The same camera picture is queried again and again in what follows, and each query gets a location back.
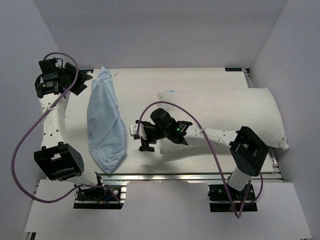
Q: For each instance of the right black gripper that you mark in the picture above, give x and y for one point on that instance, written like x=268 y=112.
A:
x=145 y=147

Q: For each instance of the white pillow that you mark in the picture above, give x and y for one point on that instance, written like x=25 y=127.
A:
x=229 y=110

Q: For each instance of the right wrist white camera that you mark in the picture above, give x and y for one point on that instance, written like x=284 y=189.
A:
x=137 y=131

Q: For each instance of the left blue table label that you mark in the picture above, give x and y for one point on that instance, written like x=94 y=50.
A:
x=86 y=71

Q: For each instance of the blue table label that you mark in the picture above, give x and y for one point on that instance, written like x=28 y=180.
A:
x=233 y=69
x=86 y=71

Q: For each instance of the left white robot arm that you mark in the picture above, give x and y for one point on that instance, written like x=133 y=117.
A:
x=56 y=157

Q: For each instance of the light blue pillowcase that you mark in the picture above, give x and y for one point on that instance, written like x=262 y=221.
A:
x=106 y=131

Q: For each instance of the aluminium front rail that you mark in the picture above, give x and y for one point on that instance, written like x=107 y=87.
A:
x=196 y=178

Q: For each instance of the right blue table label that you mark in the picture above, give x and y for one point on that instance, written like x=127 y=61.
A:
x=233 y=69

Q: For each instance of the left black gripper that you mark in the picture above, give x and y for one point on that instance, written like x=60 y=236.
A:
x=78 y=87

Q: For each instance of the right aluminium side rail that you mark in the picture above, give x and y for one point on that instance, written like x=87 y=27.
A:
x=271 y=154

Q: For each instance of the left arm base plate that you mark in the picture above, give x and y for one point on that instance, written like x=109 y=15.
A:
x=100 y=198

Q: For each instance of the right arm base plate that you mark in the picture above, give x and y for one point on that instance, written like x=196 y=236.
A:
x=219 y=202

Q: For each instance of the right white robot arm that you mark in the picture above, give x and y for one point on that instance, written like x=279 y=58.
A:
x=247 y=149

